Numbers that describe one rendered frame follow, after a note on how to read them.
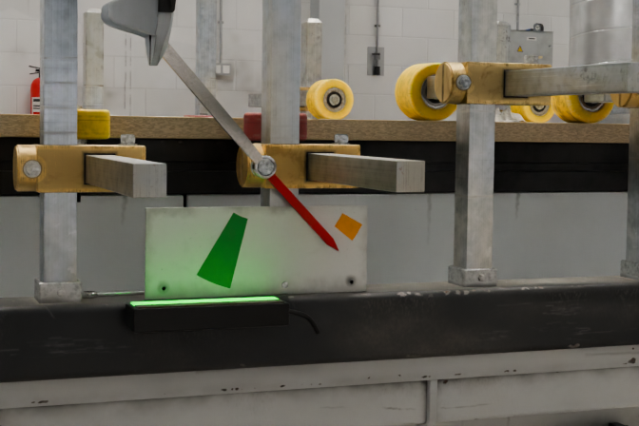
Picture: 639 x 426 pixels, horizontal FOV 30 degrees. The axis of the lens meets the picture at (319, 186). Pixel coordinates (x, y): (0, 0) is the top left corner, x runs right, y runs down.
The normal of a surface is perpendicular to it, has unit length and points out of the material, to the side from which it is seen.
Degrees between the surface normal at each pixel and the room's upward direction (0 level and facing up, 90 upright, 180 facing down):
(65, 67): 90
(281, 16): 90
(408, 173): 90
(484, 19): 90
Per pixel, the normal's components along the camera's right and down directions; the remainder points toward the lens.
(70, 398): 0.35, 0.05
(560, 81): -0.94, 0.00
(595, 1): -0.66, 0.03
